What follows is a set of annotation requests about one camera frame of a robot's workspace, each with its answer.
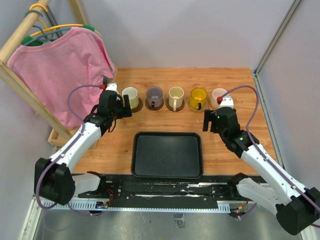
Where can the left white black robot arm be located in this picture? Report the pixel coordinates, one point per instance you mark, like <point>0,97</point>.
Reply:
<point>53,179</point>

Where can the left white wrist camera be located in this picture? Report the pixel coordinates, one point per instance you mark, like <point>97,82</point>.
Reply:
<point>110,89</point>

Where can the lilac mug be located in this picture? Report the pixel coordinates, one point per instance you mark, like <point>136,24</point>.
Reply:
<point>154,91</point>

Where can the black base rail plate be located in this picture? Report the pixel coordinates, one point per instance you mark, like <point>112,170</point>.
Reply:
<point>209,193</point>

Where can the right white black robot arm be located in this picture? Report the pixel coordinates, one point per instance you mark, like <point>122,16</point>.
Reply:
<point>295,206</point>

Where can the cream yellow mug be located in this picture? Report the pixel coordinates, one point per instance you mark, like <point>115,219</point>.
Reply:
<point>176,92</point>

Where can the black plastic tray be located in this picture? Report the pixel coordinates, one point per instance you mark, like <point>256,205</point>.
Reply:
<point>168,155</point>

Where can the grey hanger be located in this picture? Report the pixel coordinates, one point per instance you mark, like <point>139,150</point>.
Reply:
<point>46,36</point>

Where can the white mug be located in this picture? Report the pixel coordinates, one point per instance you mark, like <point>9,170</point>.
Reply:
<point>132,96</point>

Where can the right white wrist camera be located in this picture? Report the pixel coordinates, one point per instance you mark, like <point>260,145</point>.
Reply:
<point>225,102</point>

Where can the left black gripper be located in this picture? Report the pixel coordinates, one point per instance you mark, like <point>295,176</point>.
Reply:
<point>125,111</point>

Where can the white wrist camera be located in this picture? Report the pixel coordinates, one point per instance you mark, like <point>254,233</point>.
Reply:
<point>225,102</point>
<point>110,89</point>

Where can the pink t-shirt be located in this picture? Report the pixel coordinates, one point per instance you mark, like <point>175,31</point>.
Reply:
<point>65,73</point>

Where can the wooden clothes rack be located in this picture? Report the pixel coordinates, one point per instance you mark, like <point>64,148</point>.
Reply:
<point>18,86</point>

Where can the yellow green hanger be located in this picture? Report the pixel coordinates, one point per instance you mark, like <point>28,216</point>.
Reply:
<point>79,16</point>

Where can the pink mug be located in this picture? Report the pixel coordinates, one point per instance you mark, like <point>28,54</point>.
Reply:
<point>218,92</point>

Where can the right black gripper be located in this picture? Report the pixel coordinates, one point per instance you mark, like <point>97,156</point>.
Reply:
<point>210,115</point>

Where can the aluminium frame post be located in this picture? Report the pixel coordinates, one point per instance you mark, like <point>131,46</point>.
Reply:
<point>278,35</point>

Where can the brown wooden coaster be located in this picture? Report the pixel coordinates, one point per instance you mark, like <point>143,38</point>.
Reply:
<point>139,106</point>
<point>183,105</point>
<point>160,106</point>

